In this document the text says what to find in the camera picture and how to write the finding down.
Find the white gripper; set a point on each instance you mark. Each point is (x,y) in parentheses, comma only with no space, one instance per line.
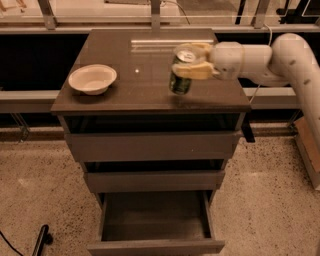
(227,60)

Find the green soda can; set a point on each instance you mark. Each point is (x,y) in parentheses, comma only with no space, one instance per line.
(180,83)

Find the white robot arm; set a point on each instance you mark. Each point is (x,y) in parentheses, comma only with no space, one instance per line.
(289,60)

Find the grey drawer cabinet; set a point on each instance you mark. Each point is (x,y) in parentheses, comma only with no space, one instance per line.
(140,101)

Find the grey middle drawer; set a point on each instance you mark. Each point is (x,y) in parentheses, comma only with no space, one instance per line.
(107,182)

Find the grey top drawer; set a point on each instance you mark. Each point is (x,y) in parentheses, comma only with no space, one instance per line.
(121,147)

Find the grey open bottom drawer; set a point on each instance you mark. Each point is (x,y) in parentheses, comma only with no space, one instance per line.
(156,224)

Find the white paper bowl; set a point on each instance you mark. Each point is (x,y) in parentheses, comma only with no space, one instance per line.
(92,79)

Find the cardboard box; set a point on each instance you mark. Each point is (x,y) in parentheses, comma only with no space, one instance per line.
(309,151)

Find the metal window railing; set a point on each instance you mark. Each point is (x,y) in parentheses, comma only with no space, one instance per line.
(80,16)

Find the black floor bar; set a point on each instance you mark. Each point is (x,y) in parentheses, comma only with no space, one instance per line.
(44,238)

